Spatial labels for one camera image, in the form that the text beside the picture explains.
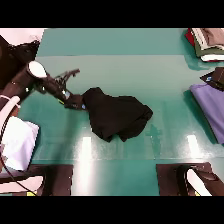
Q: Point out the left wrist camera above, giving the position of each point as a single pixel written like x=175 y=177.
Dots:
x=68 y=74

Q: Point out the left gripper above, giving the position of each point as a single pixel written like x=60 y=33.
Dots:
x=75 y=102

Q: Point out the red garment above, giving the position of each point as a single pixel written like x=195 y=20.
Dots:
x=190 y=37

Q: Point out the green garment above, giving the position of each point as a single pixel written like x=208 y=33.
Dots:
x=208 y=50

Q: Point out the white garment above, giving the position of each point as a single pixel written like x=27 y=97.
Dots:
x=20 y=143
x=213 y=58

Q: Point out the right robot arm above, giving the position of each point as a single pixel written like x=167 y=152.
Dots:
x=196 y=180

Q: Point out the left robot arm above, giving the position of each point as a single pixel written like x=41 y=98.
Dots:
x=20 y=81

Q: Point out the black T-shirt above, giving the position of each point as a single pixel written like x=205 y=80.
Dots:
x=116 y=115

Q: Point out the purple garment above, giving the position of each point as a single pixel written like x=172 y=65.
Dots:
x=211 y=106

